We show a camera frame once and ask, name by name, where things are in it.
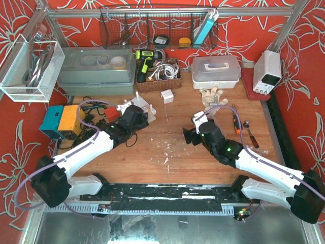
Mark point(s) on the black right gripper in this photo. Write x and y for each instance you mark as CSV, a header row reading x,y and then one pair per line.
x,y
188,135

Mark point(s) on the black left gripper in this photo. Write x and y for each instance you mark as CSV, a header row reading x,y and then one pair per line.
x,y
143,117

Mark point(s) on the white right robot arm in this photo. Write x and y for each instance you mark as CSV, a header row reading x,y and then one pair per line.
x,y
302,193

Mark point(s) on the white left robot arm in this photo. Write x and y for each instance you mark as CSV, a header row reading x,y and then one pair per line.
x,y
54,179

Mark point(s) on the red cube power socket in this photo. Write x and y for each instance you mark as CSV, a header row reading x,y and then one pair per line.
x,y
111,114

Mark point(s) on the white work gloves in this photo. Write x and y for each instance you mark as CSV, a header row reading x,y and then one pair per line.
x,y
211,98

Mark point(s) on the white cube power adapter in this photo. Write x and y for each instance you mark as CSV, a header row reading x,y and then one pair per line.
x,y
167,96

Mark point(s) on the woven wicker basket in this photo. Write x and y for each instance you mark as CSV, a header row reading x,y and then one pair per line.
x,y
161,77

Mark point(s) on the grey plastic toolbox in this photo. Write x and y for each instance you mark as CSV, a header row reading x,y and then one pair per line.
x,y
95,71

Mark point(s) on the white plastic storage box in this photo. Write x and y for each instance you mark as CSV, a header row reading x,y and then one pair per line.
x,y
210,71

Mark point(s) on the yellow teal soldering station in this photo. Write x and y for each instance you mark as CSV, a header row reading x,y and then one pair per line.
x,y
62,122

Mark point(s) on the red mat under supply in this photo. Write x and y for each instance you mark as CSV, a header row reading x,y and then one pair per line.
x,y
247,78

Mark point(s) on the white bench power supply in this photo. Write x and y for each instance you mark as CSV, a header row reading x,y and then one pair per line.
x,y
266,72

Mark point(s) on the yellow tape measure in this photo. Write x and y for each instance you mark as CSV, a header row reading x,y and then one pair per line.
x,y
184,42

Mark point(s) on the teal white book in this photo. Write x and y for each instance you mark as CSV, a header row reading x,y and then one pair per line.
x,y
200,33

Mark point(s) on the white peg base plate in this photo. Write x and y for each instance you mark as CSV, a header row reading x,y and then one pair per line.
x,y
140,102

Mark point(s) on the green black cordless drill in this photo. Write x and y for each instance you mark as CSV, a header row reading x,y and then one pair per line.
x,y
147,58

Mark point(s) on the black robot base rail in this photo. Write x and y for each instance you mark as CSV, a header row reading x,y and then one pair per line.
x,y
169,198

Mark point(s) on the black wire wall basket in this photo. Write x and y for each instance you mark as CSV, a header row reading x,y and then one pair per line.
x,y
135,26

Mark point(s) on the clear acrylic wall bin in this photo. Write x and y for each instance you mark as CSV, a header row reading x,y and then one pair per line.
x,y
29,71

